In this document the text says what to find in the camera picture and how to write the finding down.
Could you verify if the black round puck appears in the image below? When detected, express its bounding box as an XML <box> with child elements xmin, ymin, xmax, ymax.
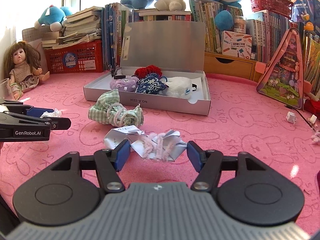
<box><xmin>113</xmin><ymin>75</ymin><xmax>126</xmax><ymax>79</ymax></box>

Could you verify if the blue floral drawstring pouch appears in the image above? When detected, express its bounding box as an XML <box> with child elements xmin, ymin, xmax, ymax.
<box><xmin>135</xmin><ymin>73</ymin><xmax>169</xmax><ymax>95</ymax></box>

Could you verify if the blue white plush left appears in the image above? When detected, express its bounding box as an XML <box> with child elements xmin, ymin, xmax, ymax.
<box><xmin>34</xmin><ymin>5</ymin><xmax>72</xmax><ymax>32</ymax></box>

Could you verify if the red basket top right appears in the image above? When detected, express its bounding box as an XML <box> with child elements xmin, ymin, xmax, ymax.
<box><xmin>250</xmin><ymin>0</ymin><xmax>293</xmax><ymax>19</ymax></box>

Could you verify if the row of upright books right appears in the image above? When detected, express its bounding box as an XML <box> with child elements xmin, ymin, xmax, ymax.
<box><xmin>133</xmin><ymin>0</ymin><xmax>294</xmax><ymax>63</ymax></box>

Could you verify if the pink triangular house toy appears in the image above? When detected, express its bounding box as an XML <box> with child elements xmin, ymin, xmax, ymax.
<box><xmin>257</xmin><ymin>28</ymin><xmax>304</xmax><ymax>109</ymax></box>

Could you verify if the red plastic crate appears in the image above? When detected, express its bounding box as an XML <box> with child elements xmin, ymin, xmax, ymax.
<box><xmin>44</xmin><ymin>40</ymin><xmax>104</xmax><ymax>74</ymax></box>

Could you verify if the white paper ball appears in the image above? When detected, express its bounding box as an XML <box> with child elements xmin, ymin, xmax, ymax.
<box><xmin>40</xmin><ymin>108</ymin><xmax>62</xmax><ymax>118</ymax></box>

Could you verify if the black binder clip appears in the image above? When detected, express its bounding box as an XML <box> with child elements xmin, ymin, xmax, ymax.
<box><xmin>108</xmin><ymin>64</ymin><xmax>120</xmax><ymax>77</ymax></box>

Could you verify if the doll with brown hair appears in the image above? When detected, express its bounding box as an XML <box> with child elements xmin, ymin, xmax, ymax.
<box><xmin>3</xmin><ymin>41</ymin><xmax>50</xmax><ymax>100</ymax></box>

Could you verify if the white printed cardboard box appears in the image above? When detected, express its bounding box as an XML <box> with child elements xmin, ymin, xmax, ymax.
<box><xmin>222</xmin><ymin>31</ymin><xmax>252</xmax><ymax>59</ymax></box>

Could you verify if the row of blue books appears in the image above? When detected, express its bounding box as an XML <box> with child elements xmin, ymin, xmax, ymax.
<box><xmin>101</xmin><ymin>3</ymin><xmax>132</xmax><ymax>70</ymax></box>

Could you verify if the red crocheted yarn pouch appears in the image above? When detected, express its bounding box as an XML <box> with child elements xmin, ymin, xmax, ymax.
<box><xmin>134</xmin><ymin>65</ymin><xmax>162</xmax><ymax>79</ymax></box>

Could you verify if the white small charger plug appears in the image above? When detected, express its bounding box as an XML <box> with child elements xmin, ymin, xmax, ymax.
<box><xmin>286</xmin><ymin>111</ymin><xmax>297</xmax><ymax>125</ymax></box>

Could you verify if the white fluffy plush toy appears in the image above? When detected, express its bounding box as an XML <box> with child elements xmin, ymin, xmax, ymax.
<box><xmin>162</xmin><ymin>76</ymin><xmax>197</xmax><ymax>99</ymax></box>

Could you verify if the stack of books on crate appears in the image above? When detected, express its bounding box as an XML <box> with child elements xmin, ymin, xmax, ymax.
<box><xmin>42</xmin><ymin>7</ymin><xmax>102</xmax><ymax>49</ymax></box>

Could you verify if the green striped cloth bundle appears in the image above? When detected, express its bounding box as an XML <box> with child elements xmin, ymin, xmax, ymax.
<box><xmin>88</xmin><ymin>89</ymin><xmax>144</xmax><ymax>127</ymax></box>

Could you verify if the purple plush monster toy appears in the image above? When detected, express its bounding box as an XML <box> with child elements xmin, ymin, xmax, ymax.
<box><xmin>110</xmin><ymin>76</ymin><xmax>139</xmax><ymax>92</ymax></box>

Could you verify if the wooden drawer box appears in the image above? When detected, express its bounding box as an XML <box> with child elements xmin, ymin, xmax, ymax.
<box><xmin>204</xmin><ymin>52</ymin><xmax>256</xmax><ymax>80</ymax></box>

